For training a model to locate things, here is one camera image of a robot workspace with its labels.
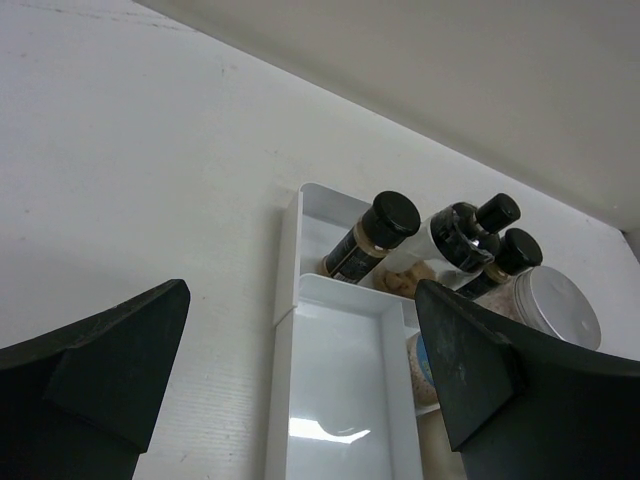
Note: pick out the white divided organizer tray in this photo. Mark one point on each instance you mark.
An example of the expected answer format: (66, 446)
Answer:
(341, 402)

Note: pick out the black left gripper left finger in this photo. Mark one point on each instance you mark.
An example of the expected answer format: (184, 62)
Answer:
(82, 401)

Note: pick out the silver-lid blue-label jar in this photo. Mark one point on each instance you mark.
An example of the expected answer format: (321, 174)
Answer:
(541, 298)

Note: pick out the small black-cap spice bottle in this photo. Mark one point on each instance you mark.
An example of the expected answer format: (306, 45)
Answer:
(388, 222)

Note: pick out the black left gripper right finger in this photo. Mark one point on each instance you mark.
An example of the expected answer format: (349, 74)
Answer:
(520, 404)

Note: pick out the black pump-top clear bottle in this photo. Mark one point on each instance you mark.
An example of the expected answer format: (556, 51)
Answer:
(451, 247)

